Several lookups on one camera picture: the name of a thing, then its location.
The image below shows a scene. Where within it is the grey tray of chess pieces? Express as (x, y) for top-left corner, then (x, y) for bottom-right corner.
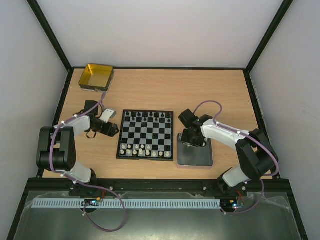
(176, 132), (214, 169)

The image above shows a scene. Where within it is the purple cable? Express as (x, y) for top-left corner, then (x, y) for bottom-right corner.
(194, 100), (281, 216)
(49, 92), (126, 232)

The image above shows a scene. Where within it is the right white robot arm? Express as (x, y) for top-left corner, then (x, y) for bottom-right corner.
(178, 109), (279, 196)

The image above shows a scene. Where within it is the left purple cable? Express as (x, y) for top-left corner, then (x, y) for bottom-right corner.
(49, 92), (126, 232)

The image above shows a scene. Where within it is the yellow square metal tin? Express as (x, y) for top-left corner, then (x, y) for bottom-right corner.
(78, 63), (115, 93)

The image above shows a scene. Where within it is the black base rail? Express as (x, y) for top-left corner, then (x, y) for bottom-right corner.
(68, 177), (248, 197)

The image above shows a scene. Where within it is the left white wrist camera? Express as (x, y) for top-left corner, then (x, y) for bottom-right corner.
(99, 108), (117, 123)

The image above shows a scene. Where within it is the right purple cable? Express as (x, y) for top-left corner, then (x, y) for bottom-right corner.
(194, 100), (281, 216)

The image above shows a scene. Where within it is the black and white chessboard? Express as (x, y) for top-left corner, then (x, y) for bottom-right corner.
(116, 109), (174, 162)

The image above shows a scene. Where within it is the light blue slotted cable duct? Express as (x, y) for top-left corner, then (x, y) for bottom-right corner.
(31, 198), (221, 210)

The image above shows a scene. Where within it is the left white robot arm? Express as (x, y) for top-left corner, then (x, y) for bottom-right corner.
(36, 100), (119, 184)

